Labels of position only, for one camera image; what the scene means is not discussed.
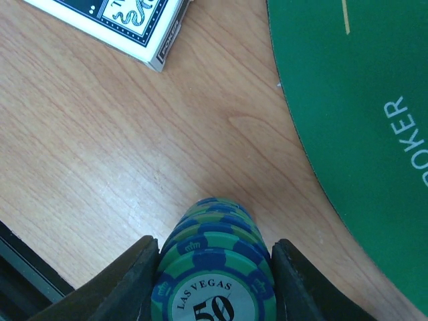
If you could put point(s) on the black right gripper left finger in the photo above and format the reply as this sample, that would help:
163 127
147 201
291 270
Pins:
121 291

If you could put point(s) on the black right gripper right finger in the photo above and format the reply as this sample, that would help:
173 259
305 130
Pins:
304 293

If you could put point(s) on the green blue chip stack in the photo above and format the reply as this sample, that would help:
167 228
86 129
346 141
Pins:
214 265

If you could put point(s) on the green round poker mat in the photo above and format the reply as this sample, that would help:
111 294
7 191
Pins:
354 76

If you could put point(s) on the blue club special card box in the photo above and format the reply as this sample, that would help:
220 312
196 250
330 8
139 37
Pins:
142 29

